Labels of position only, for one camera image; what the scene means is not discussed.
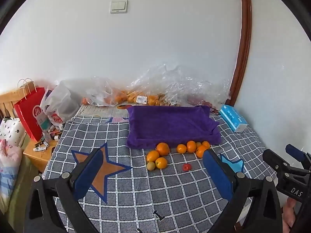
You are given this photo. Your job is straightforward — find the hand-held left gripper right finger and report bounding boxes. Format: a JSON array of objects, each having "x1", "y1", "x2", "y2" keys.
[{"x1": 202, "y1": 149, "x2": 283, "y2": 233}]

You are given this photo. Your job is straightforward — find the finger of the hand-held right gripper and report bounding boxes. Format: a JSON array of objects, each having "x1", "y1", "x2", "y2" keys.
[
  {"x1": 285, "y1": 144, "x2": 311, "y2": 170},
  {"x1": 262, "y1": 148, "x2": 295, "y2": 175}
]

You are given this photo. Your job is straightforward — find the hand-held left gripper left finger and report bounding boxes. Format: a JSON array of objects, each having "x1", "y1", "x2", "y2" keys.
[{"x1": 24, "y1": 148, "x2": 105, "y2": 233}]

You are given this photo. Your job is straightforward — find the large orange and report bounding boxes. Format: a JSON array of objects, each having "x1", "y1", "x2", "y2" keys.
[{"x1": 156, "y1": 142, "x2": 170, "y2": 156}]

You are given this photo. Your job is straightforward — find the purple towel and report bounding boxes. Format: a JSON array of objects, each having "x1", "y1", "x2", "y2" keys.
[{"x1": 126, "y1": 105, "x2": 221, "y2": 150}]

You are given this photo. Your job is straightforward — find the clear bag of red fruits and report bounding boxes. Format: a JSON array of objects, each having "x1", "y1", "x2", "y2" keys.
[{"x1": 187, "y1": 78, "x2": 231, "y2": 108}]

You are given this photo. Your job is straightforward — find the person's right hand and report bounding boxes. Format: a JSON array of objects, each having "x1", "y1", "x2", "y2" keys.
[{"x1": 282, "y1": 197, "x2": 301, "y2": 233}]

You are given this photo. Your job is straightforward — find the wooden nightstand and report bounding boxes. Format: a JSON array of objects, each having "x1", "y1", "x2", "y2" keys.
[{"x1": 23, "y1": 136, "x2": 60, "y2": 173}]

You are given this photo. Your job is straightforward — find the grey checked star blanket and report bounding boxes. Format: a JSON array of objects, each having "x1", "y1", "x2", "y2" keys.
[{"x1": 41, "y1": 115, "x2": 280, "y2": 233}]

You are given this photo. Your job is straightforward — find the blue tissue pack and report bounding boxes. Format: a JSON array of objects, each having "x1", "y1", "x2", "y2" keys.
[{"x1": 219, "y1": 104, "x2": 249, "y2": 133}]

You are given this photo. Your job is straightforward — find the green bedsheet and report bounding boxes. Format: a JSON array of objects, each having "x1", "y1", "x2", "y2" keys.
[{"x1": 0, "y1": 158, "x2": 43, "y2": 229}]

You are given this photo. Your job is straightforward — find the white plastic shopping bag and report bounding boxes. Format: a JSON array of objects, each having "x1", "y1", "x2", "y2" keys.
[{"x1": 39, "y1": 80, "x2": 82, "y2": 130}]

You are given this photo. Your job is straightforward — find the red paper shopping bag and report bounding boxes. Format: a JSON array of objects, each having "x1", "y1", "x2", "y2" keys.
[{"x1": 13, "y1": 78, "x2": 46, "y2": 142}]

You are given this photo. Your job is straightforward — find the pink quilted cloth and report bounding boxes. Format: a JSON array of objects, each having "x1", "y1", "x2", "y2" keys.
[{"x1": 0, "y1": 138, "x2": 23, "y2": 199}]

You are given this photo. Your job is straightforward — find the clear bag of longans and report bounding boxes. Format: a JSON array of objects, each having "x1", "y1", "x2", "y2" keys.
[{"x1": 159, "y1": 78, "x2": 195, "y2": 107}]

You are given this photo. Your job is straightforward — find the white floral cloth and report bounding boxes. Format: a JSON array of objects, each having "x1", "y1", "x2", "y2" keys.
[{"x1": 0, "y1": 117, "x2": 26, "y2": 148}]

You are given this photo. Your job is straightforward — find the labelled clear bag of kumquats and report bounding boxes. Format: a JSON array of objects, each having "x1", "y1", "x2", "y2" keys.
[{"x1": 126, "y1": 64, "x2": 185, "y2": 107}]

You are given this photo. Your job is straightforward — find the wooden headboard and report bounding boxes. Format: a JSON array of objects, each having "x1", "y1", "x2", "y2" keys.
[{"x1": 0, "y1": 85, "x2": 33, "y2": 127}]

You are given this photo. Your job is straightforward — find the brown wooden door frame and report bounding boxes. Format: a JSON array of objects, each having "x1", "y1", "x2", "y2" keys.
[{"x1": 230, "y1": 0, "x2": 252, "y2": 107}]

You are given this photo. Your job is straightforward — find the white wall light switch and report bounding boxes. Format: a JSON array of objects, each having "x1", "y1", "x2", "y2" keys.
[{"x1": 110, "y1": 0, "x2": 128, "y2": 14}]

